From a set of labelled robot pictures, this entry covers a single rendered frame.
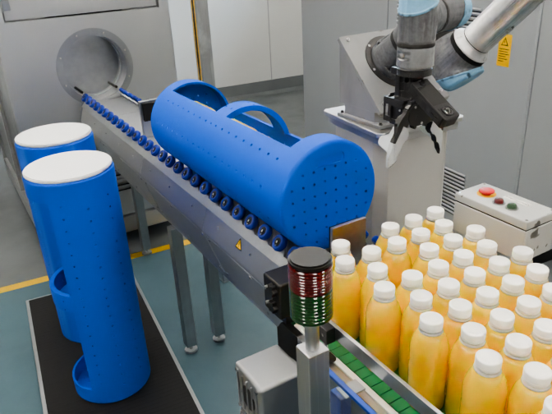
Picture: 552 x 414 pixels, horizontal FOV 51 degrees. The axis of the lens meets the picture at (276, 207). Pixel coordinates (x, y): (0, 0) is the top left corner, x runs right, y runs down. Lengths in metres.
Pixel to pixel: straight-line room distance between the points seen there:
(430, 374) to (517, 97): 2.04
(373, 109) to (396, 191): 0.27
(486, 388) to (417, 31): 0.66
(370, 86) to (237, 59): 5.11
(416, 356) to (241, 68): 5.98
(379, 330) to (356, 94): 0.87
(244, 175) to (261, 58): 5.47
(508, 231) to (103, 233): 1.23
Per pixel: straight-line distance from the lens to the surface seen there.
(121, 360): 2.20
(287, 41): 7.02
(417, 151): 1.80
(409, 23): 1.19
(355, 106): 1.78
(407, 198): 1.83
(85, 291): 2.02
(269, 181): 1.36
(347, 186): 1.42
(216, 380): 2.53
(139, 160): 2.39
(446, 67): 1.65
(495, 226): 1.37
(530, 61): 2.85
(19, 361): 2.92
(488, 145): 3.08
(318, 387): 0.93
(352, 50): 1.78
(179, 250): 2.40
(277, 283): 1.23
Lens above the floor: 1.66
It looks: 25 degrees down
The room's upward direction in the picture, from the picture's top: 3 degrees counter-clockwise
